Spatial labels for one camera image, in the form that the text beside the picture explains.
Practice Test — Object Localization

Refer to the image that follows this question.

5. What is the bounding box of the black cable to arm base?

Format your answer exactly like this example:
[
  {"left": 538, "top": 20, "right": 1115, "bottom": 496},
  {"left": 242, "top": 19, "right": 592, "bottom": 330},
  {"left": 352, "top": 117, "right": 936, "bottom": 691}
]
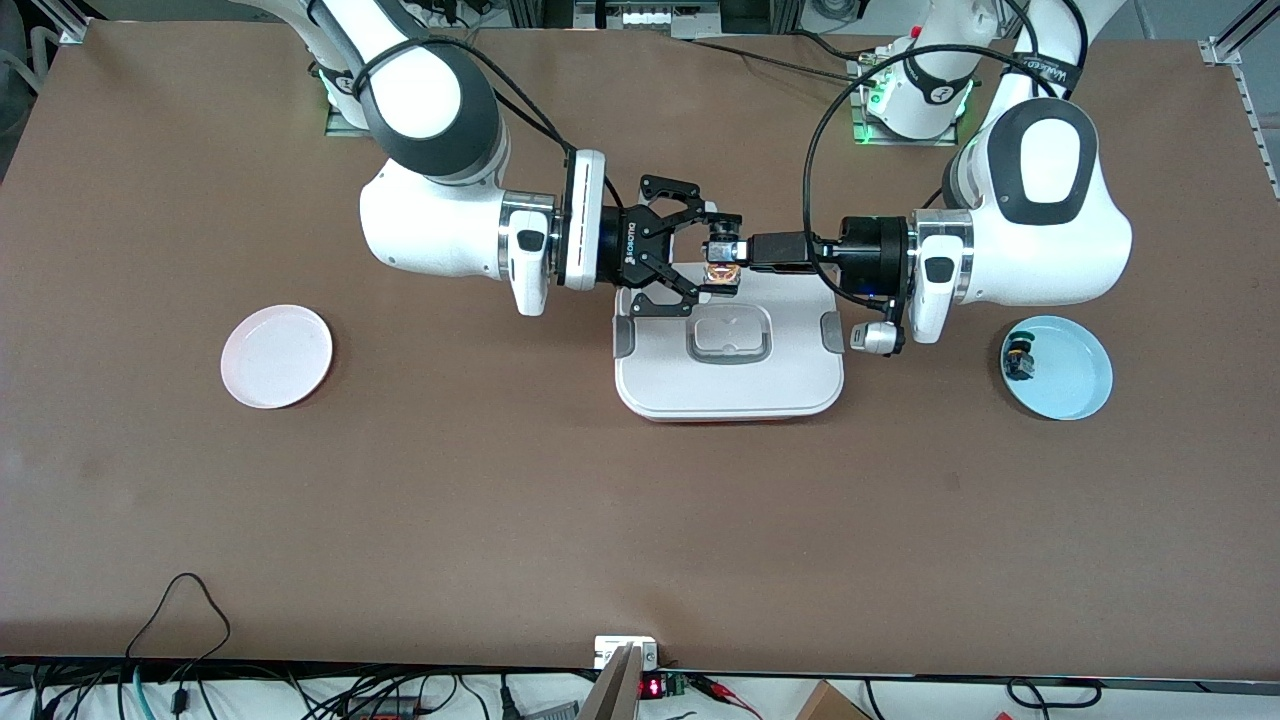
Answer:
[{"left": 688, "top": 28, "right": 883, "bottom": 89}]

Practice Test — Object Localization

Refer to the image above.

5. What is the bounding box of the white lidded box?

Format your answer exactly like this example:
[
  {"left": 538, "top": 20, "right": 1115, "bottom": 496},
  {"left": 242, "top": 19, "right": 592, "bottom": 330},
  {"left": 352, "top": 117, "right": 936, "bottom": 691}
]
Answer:
[{"left": 612, "top": 262, "right": 846, "bottom": 424}]

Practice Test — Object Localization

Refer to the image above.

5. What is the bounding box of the brown cardboard box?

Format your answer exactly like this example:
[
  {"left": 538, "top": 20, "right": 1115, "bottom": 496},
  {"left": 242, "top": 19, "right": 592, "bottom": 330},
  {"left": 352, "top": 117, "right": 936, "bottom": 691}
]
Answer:
[{"left": 795, "top": 680, "right": 873, "bottom": 720}]

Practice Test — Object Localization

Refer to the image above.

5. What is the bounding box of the orange push-button switch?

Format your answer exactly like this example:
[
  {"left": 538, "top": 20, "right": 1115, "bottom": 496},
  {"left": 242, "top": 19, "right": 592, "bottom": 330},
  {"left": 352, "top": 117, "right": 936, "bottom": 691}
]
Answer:
[{"left": 703, "top": 238, "right": 747, "bottom": 295}]

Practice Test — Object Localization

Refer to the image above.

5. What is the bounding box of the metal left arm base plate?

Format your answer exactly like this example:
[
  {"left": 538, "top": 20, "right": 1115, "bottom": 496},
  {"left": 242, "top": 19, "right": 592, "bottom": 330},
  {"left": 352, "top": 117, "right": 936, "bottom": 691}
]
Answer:
[{"left": 850, "top": 55, "right": 959, "bottom": 148}]

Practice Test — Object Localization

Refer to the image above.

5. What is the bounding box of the aluminium frame profile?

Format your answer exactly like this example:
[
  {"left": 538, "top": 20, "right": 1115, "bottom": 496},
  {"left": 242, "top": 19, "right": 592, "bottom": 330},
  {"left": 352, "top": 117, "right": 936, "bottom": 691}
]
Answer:
[
  {"left": 1198, "top": 0, "right": 1280, "bottom": 201},
  {"left": 40, "top": 0, "right": 96, "bottom": 46}
]

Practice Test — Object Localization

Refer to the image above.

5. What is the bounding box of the pink round plate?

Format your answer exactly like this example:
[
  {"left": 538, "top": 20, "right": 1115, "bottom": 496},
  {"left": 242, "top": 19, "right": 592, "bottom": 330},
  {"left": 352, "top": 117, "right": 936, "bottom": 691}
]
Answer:
[{"left": 221, "top": 304, "right": 335, "bottom": 410}]

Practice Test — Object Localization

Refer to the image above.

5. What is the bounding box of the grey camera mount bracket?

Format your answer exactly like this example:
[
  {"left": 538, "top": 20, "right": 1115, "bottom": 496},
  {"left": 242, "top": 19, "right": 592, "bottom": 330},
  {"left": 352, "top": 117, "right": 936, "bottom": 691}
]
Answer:
[{"left": 580, "top": 636, "right": 661, "bottom": 720}]

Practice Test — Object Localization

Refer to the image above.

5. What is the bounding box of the light blue round plate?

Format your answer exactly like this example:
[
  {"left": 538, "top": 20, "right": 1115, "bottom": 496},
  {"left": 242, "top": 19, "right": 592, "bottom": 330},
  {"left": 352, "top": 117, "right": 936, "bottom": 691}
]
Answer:
[{"left": 1000, "top": 315, "right": 1114, "bottom": 421}]

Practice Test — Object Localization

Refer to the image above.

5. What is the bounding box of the green push-button switch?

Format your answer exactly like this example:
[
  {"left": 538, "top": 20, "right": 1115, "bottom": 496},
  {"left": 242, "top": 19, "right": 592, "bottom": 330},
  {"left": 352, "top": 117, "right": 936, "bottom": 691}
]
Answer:
[{"left": 1004, "top": 330, "right": 1039, "bottom": 383}]

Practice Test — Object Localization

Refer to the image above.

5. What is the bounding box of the black coiled cable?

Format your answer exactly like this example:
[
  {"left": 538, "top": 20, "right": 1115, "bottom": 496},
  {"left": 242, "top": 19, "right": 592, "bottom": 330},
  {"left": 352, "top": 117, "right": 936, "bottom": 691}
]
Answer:
[{"left": 1004, "top": 677, "right": 1103, "bottom": 720}]

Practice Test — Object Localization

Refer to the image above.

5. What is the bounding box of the black looped cable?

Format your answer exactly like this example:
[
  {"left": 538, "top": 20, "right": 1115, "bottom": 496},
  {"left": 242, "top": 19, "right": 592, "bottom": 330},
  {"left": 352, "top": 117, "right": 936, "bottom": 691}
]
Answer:
[{"left": 125, "top": 572, "right": 233, "bottom": 720}]

